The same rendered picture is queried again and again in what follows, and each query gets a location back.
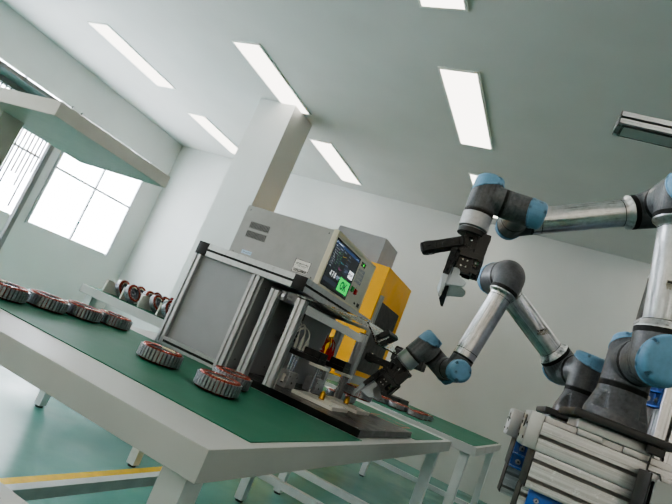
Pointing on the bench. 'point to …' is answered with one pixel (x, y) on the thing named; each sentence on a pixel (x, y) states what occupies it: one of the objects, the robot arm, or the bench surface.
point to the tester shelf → (279, 278)
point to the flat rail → (332, 323)
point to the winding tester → (299, 249)
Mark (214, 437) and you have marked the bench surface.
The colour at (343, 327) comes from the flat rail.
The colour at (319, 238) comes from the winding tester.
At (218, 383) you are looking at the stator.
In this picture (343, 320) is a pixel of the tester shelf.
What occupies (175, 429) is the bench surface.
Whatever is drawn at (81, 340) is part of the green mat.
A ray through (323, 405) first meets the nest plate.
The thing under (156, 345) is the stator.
